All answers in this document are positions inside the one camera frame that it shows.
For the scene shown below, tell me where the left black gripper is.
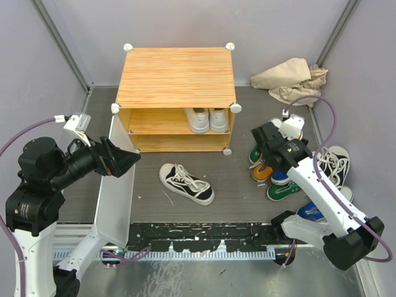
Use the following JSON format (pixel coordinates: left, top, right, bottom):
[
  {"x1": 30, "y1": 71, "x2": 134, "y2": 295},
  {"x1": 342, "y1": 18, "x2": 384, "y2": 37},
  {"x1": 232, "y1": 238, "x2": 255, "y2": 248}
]
[{"x1": 51, "y1": 129, "x2": 141, "y2": 187}]

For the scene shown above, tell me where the black white sneaker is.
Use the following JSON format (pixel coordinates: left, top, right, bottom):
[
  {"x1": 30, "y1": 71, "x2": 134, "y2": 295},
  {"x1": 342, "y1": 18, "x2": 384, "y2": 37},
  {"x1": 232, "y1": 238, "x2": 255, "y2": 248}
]
[
  {"x1": 159, "y1": 163, "x2": 215, "y2": 206},
  {"x1": 317, "y1": 145, "x2": 350, "y2": 188}
]

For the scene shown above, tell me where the white cabinet door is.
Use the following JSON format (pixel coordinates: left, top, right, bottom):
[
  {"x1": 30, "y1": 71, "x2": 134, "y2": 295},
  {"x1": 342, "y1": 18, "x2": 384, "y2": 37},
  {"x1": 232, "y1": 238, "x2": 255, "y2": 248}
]
[{"x1": 93, "y1": 114, "x2": 137, "y2": 248}]

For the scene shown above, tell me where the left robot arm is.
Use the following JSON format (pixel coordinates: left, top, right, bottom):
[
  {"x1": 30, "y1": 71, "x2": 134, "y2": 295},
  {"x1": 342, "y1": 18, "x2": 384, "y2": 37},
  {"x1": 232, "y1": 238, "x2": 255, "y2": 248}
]
[{"x1": 6, "y1": 137, "x2": 140, "y2": 296}]

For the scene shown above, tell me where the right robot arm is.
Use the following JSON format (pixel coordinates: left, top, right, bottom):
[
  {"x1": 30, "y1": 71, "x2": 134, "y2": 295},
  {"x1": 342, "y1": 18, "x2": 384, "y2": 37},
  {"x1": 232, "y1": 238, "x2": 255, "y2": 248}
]
[{"x1": 251, "y1": 123, "x2": 384, "y2": 270}]

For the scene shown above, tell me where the wooden shoe cabinet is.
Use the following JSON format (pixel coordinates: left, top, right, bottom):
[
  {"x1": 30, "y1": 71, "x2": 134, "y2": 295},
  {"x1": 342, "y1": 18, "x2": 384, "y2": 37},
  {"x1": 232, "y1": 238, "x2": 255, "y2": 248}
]
[{"x1": 111, "y1": 43, "x2": 241, "y2": 155}]

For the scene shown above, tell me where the blue sneaker upper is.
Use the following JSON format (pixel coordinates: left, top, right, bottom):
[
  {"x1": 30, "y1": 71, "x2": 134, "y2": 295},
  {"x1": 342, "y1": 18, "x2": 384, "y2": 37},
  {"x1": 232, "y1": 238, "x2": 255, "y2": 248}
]
[{"x1": 270, "y1": 171, "x2": 290, "y2": 186}]

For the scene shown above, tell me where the blue sneaker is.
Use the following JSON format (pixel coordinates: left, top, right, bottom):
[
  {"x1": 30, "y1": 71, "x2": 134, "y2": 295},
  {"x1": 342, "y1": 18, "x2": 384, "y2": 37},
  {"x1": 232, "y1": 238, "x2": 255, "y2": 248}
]
[
  {"x1": 296, "y1": 185, "x2": 354, "y2": 224},
  {"x1": 270, "y1": 171, "x2": 290, "y2": 186}
]

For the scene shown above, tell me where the green sneaker upper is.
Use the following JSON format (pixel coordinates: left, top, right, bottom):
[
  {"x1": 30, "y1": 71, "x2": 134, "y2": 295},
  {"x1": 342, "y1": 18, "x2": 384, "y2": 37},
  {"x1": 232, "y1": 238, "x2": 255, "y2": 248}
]
[{"x1": 249, "y1": 118, "x2": 284, "y2": 164}]

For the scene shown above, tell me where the green sneaker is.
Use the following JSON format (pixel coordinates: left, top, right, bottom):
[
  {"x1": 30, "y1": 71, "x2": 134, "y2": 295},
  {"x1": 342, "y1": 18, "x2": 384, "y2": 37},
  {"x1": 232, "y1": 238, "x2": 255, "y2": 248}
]
[
  {"x1": 267, "y1": 181, "x2": 301, "y2": 202},
  {"x1": 249, "y1": 118, "x2": 284, "y2": 164}
]

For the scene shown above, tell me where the orange sneaker lower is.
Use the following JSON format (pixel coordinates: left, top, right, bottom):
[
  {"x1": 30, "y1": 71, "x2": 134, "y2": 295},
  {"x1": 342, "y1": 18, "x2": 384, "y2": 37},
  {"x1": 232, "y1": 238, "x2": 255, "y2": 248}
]
[{"x1": 252, "y1": 162, "x2": 273, "y2": 183}]

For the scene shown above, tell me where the green sneaker lower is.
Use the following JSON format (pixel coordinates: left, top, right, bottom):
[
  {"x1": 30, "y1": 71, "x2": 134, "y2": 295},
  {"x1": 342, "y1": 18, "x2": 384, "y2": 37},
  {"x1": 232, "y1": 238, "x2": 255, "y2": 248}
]
[{"x1": 267, "y1": 181, "x2": 301, "y2": 202}]

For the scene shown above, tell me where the blue sneaker lower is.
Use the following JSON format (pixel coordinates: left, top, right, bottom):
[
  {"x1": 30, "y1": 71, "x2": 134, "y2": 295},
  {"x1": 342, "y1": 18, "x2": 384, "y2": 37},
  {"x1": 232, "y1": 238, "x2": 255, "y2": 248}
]
[{"x1": 296, "y1": 185, "x2": 354, "y2": 224}]

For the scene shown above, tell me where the beige cloth bag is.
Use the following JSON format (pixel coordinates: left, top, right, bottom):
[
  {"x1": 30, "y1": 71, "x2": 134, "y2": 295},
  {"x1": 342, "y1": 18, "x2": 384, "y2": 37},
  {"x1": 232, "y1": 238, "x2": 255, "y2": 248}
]
[{"x1": 251, "y1": 58, "x2": 329, "y2": 108}]

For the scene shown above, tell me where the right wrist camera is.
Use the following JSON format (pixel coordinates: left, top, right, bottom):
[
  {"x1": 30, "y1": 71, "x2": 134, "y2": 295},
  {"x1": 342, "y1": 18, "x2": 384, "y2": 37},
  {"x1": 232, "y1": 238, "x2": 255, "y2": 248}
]
[{"x1": 278, "y1": 110, "x2": 305, "y2": 140}]

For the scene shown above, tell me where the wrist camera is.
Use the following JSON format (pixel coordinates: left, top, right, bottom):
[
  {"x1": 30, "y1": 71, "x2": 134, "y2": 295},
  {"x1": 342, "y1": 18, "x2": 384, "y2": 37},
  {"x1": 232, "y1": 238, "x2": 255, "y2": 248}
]
[
  {"x1": 63, "y1": 113, "x2": 91, "y2": 147},
  {"x1": 278, "y1": 110, "x2": 305, "y2": 140}
]

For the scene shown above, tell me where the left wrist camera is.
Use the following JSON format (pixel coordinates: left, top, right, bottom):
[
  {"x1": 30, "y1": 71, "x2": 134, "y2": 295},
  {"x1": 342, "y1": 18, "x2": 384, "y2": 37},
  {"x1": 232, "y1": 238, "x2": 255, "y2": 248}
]
[{"x1": 63, "y1": 113, "x2": 91, "y2": 147}]

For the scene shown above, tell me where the white cable tray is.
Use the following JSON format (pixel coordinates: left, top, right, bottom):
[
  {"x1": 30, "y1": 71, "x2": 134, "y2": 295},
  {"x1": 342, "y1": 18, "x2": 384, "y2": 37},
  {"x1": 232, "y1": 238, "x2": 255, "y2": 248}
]
[{"x1": 53, "y1": 247, "x2": 276, "y2": 262}]

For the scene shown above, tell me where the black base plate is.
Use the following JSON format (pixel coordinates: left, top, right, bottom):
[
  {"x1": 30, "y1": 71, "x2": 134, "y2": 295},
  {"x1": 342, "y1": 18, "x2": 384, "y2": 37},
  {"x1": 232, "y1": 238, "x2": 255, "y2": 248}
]
[{"x1": 126, "y1": 223, "x2": 292, "y2": 252}]

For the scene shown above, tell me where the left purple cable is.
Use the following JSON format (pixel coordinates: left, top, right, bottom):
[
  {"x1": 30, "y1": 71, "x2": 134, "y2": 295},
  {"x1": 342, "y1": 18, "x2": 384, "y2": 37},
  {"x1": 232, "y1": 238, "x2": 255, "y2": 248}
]
[{"x1": 0, "y1": 116, "x2": 71, "y2": 279}]

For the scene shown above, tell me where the purple cable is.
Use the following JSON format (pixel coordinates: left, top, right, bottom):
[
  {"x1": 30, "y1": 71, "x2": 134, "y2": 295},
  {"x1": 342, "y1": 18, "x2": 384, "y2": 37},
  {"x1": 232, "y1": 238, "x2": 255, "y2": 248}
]
[
  {"x1": 283, "y1": 95, "x2": 394, "y2": 264},
  {"x1": 0, "y1": 116, "x2": 71, "y2": 279}
]

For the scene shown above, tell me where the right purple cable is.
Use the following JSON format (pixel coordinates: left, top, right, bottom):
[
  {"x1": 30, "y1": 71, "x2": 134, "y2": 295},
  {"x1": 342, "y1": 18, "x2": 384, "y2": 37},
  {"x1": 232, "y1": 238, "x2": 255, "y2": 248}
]
[{"x1": 283, "y1": 95, "x2": 394, "y2": 264}]

